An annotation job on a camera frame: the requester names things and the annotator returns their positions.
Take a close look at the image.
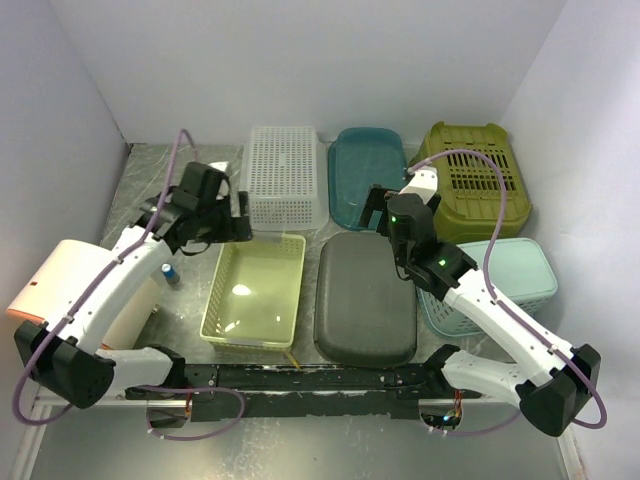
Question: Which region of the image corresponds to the olive green plastic basket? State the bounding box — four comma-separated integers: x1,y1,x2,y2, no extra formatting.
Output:
409,122,532,244

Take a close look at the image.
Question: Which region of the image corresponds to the teal transparent plastic tub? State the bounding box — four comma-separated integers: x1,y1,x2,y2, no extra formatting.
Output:
328,127,407,231

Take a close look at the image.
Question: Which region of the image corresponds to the white perforated basket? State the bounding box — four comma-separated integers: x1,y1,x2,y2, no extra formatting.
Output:
239,126,329,233

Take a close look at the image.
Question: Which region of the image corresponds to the pale yellow perforated basket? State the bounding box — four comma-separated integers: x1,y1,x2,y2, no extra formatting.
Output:
199,233,306,352

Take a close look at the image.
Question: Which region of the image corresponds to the grey plastic tub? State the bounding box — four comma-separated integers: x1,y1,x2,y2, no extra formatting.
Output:
313,232,417,368

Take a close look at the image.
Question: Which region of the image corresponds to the light blue perforated basket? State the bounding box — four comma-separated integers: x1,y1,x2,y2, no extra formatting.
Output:
417,237,558,338

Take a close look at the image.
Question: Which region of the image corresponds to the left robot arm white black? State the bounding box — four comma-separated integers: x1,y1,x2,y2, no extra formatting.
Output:
6,162,252,409

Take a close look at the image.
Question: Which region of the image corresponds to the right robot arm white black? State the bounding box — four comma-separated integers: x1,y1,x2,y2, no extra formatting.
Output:
359,184,603,437

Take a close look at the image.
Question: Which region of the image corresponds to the blue white small object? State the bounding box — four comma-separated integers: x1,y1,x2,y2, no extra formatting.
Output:
160,263,181,287

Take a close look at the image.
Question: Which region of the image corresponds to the small wooden stick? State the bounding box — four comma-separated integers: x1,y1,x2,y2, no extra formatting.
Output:
285,351,302,371

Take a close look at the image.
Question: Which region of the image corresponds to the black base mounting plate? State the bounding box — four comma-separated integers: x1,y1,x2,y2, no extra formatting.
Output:
124,362,484,424

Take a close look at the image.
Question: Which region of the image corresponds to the cream cylindrical appliance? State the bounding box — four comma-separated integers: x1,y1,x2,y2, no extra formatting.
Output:
6,239,161,350

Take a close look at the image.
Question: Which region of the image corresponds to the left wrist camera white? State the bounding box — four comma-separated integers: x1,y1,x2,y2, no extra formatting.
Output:
208,161,230,200

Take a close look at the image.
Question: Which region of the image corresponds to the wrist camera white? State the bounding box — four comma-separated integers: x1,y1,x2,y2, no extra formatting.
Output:
400,167,438,205
208,161,230,200

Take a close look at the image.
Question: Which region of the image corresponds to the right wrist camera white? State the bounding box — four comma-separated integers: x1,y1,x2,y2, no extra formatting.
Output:
400,167,438,205

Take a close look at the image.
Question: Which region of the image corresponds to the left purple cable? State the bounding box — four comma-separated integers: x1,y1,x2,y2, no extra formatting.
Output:
11,128,246,443

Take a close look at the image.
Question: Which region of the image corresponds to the purple cable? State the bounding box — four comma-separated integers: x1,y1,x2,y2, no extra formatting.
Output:
11,128,246,443
407,149,609,437

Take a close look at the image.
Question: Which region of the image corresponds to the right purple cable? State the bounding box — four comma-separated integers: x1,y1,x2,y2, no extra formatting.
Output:
407,149,609,437

